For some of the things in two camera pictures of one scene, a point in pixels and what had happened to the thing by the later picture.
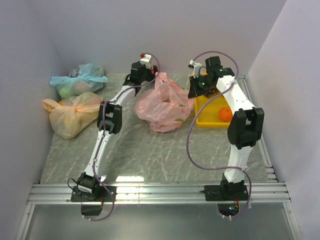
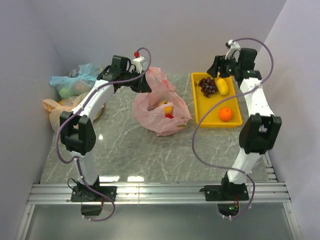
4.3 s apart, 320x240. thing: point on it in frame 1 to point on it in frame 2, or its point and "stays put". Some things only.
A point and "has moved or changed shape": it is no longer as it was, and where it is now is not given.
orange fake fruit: (225, 114) stays put
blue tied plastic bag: (85, 78) stays put
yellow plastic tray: (208, 117) stays put
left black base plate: (80, 196) stays put
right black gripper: (194, 91) to (219, 62)
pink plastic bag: (166, 107) has moved or changed shape
